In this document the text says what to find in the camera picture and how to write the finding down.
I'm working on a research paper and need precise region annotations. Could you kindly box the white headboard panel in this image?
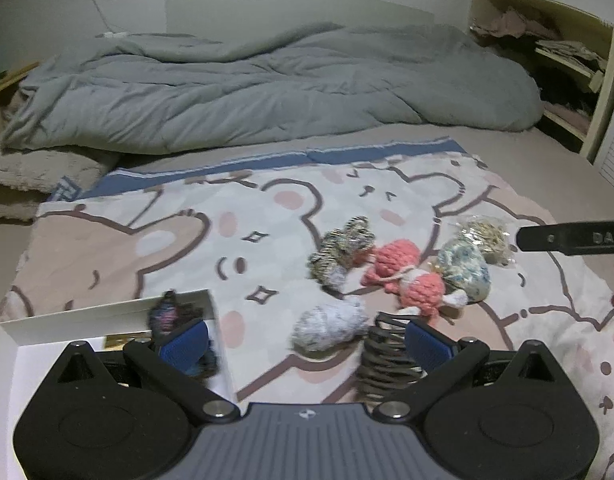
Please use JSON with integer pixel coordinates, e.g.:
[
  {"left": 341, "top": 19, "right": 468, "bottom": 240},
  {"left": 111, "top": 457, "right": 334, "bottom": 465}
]
[{"left": 165, "top": 0, "right": 434, "bottom": 37}]

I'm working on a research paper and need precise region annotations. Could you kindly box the cream shelf cabinet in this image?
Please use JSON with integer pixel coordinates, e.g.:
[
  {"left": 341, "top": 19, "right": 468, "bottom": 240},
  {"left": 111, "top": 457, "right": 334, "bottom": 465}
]
[{"left": 468, "top": 0, "right": 614, "bottom": 163}]

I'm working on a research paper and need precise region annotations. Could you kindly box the black spiral hair tie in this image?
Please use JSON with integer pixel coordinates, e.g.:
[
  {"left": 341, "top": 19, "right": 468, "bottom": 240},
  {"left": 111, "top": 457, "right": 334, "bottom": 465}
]
[{"left": 356, "top": 311, "right": 423, "bottom": 404}]

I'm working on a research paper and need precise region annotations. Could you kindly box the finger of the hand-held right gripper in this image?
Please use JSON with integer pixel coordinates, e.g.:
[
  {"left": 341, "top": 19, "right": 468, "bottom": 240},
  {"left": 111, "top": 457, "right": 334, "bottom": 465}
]
[{"left": 516, "top": 222, "right": 586, "bottom": 256}]

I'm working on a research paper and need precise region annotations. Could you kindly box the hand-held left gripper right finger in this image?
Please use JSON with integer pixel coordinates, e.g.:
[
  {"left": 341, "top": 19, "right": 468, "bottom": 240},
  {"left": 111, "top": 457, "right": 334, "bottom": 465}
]
[{"left": 371, "top": 319, "right": 564, "bottom": 418}]

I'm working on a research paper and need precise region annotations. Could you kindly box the beige bed sheet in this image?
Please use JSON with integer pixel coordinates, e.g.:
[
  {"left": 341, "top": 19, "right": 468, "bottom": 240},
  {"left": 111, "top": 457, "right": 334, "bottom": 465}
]
[{"left": 0, "top": 122, "right": 614, "bottom": 341}]

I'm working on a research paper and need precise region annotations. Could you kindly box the bear printed blanket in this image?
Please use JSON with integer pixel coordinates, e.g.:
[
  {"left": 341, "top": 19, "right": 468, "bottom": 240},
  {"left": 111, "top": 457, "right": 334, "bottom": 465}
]
[{"left": 0, "top": 135, "right": 614, "bottom": 480}]

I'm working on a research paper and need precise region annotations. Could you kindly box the dark patterned scrunchie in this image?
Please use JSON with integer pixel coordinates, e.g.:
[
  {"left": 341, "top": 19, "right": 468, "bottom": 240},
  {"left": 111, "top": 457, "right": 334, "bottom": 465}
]
[{"left": 146, "top": 289, "right": 223, "bottom": 377}]

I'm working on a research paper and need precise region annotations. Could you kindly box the yellow flat packet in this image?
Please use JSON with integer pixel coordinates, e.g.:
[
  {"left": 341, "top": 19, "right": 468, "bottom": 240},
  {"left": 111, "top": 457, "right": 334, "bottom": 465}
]
[{"left": 103, "top": 332, "right": 153, "bottom": 352}]

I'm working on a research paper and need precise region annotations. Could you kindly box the white grey speckled scrunchie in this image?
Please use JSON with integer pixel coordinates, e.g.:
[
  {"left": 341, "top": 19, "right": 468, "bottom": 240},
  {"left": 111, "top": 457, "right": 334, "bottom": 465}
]
[{"left": 293, "top": 296, "right": 371, "bottom": 354}]

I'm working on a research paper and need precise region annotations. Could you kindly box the pink white knitted scrunchie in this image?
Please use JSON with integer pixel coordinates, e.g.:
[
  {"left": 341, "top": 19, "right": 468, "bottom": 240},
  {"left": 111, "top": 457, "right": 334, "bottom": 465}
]
[{"left": 397, "top": 267, "right": 470, "bottom": 322}]

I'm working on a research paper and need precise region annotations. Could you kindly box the dark clothes pile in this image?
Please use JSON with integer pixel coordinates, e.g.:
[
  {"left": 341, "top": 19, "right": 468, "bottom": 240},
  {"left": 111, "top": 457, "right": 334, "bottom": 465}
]
[{"left": 536, "top": 71, "right": 598, "bottom": 112}]

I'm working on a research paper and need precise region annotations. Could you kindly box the pink crumpled cloth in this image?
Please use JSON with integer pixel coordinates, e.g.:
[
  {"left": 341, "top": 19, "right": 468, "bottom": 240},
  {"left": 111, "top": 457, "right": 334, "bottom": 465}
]
[{"left": 473, "top": 6, "right": 538, "bottom": 39}]

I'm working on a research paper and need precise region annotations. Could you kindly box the blue floral scrunchie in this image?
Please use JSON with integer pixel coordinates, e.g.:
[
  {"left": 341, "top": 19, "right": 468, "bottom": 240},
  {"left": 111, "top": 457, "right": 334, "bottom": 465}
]
[{"left": 437, "top": 237, "right": 492, "bottom": 304}]

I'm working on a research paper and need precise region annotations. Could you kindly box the clear bag of rubber bands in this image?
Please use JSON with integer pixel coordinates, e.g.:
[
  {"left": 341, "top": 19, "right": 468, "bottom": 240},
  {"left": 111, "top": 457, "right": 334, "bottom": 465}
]
[{"left": 454, "top": 219, "right": 518, "bottom": 267}]

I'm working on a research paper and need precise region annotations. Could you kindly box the grey duvet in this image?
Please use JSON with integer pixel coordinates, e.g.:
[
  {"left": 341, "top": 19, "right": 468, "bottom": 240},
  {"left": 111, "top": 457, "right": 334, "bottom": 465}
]
[{"left": 1, "top": 22, "right": 546, "bottom": 154}]

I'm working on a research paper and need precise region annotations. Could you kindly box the beige folded cloth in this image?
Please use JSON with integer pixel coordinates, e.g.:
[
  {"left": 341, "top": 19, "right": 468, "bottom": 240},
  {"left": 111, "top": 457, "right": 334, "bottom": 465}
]
[{"left": 534, "top": 37, "right": 608, "bottom": 75}]

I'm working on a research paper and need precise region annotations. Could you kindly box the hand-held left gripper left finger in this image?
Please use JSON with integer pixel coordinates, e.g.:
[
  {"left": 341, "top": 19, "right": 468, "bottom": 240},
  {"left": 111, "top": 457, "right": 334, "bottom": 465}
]
[{"left": 52, "top": 320, "right": 240, "bottom": 419}]

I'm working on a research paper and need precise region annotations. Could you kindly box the beige fluffy blanket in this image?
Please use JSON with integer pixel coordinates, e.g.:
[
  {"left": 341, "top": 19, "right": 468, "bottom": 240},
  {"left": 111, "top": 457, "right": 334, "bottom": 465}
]
[{"left": 0, "top": 132, "right": 121, "bottom": 221}]

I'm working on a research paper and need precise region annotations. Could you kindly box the white cardboard box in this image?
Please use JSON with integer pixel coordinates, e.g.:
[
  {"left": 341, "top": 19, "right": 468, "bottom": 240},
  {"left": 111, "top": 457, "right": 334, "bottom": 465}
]
[{"left": 0, "top": 287, "right": 238, "bottom": 480}]

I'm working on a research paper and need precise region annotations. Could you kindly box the wooden bedside shelf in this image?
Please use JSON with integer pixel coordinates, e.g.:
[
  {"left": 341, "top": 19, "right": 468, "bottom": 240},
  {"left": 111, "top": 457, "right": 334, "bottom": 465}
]
[{"left": 0, "top": 62, "right": 41, "bottom": 137}]

